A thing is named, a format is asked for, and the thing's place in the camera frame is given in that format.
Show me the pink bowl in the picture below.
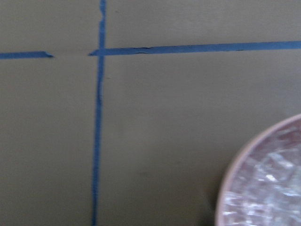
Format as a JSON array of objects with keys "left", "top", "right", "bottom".
[{"left": 214, "top": 113, "right": 301, "bottom": 226}]

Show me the clear ice cubes pile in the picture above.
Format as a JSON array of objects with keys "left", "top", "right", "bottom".
[{"left": 222, "top": 131, "right": 301, "bottom": 226}]

